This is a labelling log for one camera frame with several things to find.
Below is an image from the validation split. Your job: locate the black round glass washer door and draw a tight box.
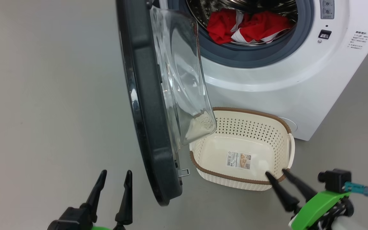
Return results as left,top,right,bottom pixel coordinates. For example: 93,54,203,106
115,0,217,206

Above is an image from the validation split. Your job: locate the paper product label sticker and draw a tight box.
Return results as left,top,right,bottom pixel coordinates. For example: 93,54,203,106
226,151,251,170

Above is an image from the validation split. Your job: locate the teal plug camera cable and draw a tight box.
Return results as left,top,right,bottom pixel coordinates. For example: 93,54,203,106
344,181,368,197

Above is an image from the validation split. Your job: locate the cream basket with brown rim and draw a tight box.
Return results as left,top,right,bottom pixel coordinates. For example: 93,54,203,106
189,107,295,191

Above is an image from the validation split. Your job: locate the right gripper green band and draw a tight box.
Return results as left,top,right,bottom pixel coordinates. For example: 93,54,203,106
265,169,350,230

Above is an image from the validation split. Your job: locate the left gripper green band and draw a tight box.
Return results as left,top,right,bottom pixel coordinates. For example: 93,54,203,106
81,170,133,230

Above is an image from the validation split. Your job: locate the round white filter cover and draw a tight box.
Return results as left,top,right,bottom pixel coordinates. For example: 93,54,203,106
278,117,298,133

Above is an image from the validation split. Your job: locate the white front-load washing machine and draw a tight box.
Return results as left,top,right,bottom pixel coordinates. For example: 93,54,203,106
152,0,368,142

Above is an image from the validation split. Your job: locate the red and white garment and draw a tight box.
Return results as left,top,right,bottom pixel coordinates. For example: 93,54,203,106
206,9,295,44

